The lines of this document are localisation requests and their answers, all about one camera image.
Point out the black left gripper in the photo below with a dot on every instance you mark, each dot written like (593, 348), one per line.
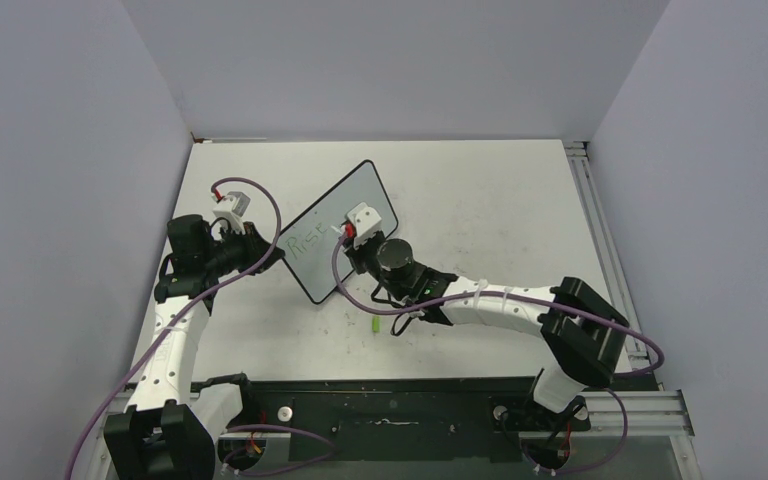
(255, 248)

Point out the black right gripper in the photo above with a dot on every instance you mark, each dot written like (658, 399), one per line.
(356, 253)

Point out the black framed small whiteboard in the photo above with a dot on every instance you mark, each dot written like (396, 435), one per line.
(309, 240)

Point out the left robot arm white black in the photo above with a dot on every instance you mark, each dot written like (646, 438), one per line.
(163, 433)

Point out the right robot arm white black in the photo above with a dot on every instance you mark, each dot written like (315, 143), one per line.
(583, 332)

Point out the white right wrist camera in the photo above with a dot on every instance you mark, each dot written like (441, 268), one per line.
(363, 222)

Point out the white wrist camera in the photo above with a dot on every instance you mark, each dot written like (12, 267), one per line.
(363, 222)
(231, 208)

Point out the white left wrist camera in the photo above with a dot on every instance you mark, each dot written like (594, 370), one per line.
(231, 208)

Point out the aluminium rail right side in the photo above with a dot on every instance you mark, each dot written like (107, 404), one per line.
(618, 290)

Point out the aluminium front frame rail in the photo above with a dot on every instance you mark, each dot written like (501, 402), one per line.
(648, 413)

